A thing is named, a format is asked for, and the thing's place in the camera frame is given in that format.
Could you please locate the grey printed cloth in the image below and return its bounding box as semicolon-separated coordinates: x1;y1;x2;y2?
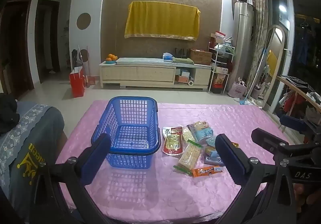
0;101;66;224

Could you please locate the small blue snack packet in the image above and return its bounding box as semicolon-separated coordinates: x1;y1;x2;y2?
204;146;225;166

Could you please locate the person's right hand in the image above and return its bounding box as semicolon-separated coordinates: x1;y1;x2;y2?
294;181;321;213

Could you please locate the red snack bag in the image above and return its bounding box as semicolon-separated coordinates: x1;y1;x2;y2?
213;73;227;86

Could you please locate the orange sausage stick packet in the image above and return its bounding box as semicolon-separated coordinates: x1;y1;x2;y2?
192;166;223;177

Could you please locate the red paper bag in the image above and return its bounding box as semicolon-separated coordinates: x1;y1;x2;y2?
69;66;86;98

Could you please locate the blue plastic basket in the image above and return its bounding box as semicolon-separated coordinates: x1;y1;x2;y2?
91;96;161;170

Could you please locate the pink bag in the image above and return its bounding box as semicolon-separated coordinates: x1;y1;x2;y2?
228;77;247;99

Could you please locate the dark wooden door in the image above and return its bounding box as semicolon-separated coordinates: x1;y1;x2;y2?
0;0;35;100
35;0;61;84

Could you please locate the broom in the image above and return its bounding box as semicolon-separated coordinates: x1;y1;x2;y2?
77;45;96;88

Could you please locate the green folded cloth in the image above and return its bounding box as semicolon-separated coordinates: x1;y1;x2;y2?
173;57;194;65

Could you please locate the black cloth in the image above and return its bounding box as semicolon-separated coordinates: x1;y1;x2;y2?
0;93;20;134

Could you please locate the light blue snack packet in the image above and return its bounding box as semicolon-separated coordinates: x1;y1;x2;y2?
188;121;216;143

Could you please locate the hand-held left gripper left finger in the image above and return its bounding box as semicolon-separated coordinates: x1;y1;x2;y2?
30;133;112;224

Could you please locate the clear cracker packet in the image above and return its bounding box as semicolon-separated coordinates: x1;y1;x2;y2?
182;127;196;143

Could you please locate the white wire rack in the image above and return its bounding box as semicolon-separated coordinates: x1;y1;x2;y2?
209;43;236;94

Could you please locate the standing air conditioner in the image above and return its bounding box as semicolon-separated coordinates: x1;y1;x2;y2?
232;2;254;84

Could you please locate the arched floor mirror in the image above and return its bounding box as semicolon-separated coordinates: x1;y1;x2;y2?
261;25;285;109

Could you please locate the mop with metal pole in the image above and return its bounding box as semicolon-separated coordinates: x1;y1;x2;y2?
239;48;267;105

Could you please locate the pink tablecloth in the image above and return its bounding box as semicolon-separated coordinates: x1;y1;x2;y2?
56;100;296;223

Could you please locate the green-edged cracker packet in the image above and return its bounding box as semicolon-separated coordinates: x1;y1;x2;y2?
173;140;203;176

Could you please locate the beige TV cabinet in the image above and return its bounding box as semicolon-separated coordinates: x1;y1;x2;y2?
99;57;212;89

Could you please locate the patterned curtain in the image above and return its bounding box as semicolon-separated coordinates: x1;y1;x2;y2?
247;0;269;90

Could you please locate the round brown wall plate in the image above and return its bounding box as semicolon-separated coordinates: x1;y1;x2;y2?
76;12;91;30

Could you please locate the sliding glass door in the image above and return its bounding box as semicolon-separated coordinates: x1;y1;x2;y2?
267;0;321;115

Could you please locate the brown cardboard box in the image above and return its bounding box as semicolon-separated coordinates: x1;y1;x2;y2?
189;49;213;66

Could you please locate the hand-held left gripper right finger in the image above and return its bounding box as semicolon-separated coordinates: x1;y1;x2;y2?
215;134;298;224

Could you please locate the red foil snack packet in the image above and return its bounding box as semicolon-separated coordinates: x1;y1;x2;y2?
163;126;187;155

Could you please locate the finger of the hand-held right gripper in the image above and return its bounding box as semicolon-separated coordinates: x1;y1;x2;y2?
251;128;314;158
280;115;321;143

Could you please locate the yellow cover cloth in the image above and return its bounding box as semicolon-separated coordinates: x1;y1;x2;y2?
124;1;202;42

